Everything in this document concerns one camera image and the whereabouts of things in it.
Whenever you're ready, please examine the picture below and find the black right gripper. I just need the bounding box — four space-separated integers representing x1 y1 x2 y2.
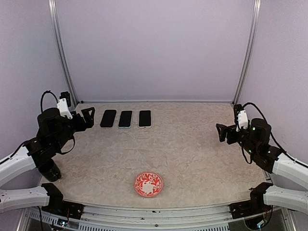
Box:
217 120 259 157

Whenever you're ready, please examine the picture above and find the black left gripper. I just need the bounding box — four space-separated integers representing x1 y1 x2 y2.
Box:
53 106 94 150

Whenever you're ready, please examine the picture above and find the black phone case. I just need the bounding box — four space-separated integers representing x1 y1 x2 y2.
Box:
100 109 116 128

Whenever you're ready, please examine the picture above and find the light blue phone case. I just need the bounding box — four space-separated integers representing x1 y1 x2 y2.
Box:
117 110 134 129

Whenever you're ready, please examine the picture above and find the clear pink phone case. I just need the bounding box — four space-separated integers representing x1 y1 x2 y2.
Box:
138 110 153 129

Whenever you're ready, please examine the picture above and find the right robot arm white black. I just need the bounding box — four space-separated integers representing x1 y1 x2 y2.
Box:
216 118 308 214

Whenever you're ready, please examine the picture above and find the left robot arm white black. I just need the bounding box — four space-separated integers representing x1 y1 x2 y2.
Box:
0 107 95 214

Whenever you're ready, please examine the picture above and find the red white patterned bowl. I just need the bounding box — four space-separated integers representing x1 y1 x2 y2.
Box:
133 171 164 198

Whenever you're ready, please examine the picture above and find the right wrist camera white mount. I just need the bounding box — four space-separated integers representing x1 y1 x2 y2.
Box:
233 104 249 132

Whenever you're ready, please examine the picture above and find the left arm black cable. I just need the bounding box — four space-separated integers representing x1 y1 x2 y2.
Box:
40 90 60 114

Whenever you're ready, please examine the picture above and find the right aluminium frame post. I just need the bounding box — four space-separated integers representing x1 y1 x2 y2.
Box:
232 0 262 105

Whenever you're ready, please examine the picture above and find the aluminium frame post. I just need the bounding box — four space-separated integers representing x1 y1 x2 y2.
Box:
232 0 262 105
48 0 78 107

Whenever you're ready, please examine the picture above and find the front aluminium rail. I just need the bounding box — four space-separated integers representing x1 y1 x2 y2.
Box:
17 204 296 231

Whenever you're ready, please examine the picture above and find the left aluminium frame post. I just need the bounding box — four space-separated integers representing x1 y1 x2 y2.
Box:
48 0 78 107

